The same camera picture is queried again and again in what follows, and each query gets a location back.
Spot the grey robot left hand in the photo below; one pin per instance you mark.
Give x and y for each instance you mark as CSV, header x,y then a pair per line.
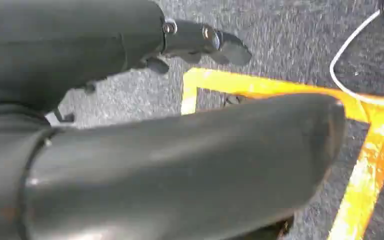
x,y
119,179

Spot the yellow floor tape strip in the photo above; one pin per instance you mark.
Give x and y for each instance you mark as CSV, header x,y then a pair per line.
x,y
188,99
364,179
245,83

